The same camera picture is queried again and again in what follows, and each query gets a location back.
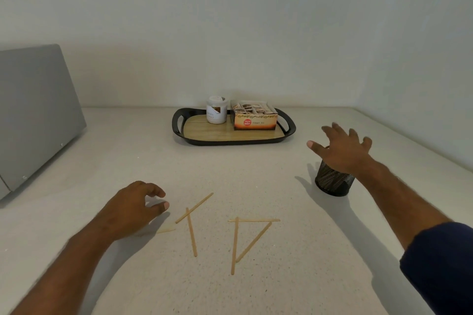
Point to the person's right thumb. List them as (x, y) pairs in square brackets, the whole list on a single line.
[(317, 148)]

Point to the navy blue sleeve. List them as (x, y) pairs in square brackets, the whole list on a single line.
[(439, 270)]

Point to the wooden stirring stick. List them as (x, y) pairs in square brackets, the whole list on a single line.
[(234, 246), (254, 241), (255, 220), (194, 207), (191, 231)]

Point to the person's right forearm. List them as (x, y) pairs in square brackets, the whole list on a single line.
[(399, 202)]

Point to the pale wooden stick piece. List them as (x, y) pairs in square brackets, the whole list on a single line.
[(167, 229)]

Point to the person's left forearm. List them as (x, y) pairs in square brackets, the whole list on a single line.
[(62, 278)]

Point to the person's right little finger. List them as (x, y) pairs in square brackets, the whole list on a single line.
[(367, 143)]

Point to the person's right hand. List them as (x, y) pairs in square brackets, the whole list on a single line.
[(343, 154)]

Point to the black tray with wooden base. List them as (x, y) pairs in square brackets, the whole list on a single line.
[(221, 134)]

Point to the black mesh cup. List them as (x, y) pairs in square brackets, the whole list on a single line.
[(332, 182)]

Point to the white plastic jar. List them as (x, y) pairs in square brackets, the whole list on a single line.
[(216, 111)]

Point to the grey appliance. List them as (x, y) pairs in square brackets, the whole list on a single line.
[(33, 115)]

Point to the person's left hand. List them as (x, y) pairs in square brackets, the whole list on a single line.
[(125, 213)]

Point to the row of tea bags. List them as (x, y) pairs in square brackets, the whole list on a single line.
[(253, 107)]

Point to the person's right middle finger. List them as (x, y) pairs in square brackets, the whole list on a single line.
[(339, 129)]

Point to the person's left thumb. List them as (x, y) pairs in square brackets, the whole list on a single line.
[(159, 208)]

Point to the orange tea bag box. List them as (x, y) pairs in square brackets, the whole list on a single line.
[(255, 122)]

